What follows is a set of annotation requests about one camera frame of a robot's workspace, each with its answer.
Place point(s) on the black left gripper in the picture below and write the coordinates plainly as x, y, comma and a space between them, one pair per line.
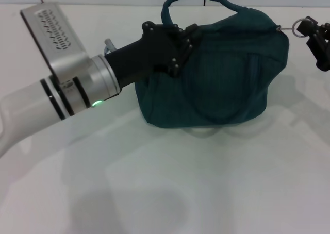
147, 56

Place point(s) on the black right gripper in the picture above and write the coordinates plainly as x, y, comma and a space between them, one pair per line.
325, 61

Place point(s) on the teal fabric insulated bag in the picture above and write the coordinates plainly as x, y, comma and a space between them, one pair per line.
227, 79

